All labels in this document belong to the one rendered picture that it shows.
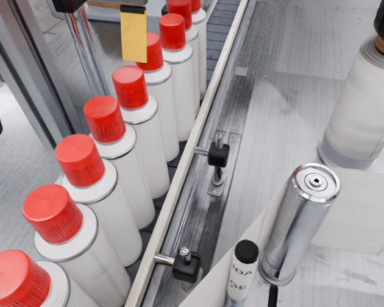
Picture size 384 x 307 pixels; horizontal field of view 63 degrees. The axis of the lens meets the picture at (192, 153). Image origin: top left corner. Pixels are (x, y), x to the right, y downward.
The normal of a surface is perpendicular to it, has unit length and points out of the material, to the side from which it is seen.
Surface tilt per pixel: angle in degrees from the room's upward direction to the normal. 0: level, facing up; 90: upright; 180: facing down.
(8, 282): 2
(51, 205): 2
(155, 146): 90
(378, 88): 87
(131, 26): 69
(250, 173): 0
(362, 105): 92
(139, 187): 90
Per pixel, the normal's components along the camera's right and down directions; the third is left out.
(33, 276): 1.00, -0.07
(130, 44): -0.26, 0.47
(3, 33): -0.26, 0.74
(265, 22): -0.04, -0.65
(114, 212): 0.75, 0.49
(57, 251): 0.01, 0.03
